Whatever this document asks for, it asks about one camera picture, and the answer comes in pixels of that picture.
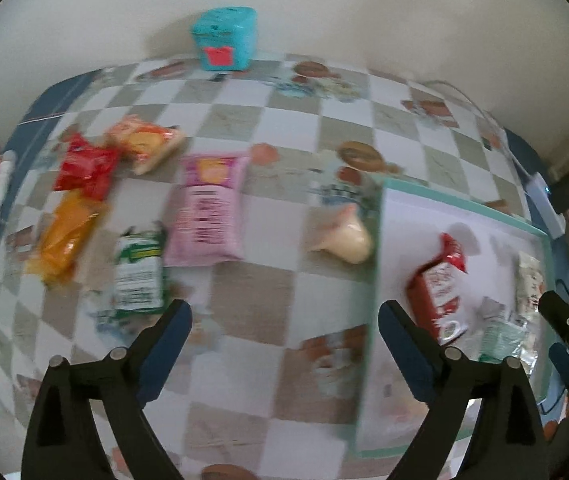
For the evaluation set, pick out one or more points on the green white snack packet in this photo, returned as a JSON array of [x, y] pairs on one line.
[[138, 275]]

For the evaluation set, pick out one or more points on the red milk biscuit packet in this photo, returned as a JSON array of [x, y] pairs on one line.
[[439, 295]]

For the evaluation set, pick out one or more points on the pink snack packet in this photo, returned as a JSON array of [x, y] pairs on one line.
[[209, 210]]

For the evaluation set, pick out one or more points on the checkered printed tablecloth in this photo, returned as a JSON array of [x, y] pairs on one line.
[[264, 285]]

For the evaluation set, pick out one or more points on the white power strip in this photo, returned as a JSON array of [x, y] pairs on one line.
[[544, 202]]

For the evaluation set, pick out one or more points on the jelly cup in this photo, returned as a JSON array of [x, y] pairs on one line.
[[347, 236]]

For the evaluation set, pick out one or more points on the teal tin box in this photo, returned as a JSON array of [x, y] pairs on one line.
[[224, 37]]

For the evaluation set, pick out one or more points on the silver green snack packet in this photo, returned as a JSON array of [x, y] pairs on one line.
[[502, 332]]

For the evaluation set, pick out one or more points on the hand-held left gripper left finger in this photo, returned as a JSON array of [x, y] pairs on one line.
[[164, 350]]

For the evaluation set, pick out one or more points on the rice cracker packet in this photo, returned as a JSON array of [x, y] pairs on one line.
[[529, 280]]

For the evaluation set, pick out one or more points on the orange pastry packet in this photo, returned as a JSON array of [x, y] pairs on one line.
[[147, 142]]

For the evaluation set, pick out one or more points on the white tray with teal rim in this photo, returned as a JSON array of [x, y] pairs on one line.
[[414, 220]]

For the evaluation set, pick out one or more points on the yellow cake packet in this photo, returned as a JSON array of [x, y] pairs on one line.
[[64, 240]]

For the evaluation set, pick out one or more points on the red snack packet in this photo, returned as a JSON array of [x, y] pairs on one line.
[[84, 167]]

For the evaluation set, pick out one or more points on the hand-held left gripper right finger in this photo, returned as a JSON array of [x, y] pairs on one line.
[[409, 350]]

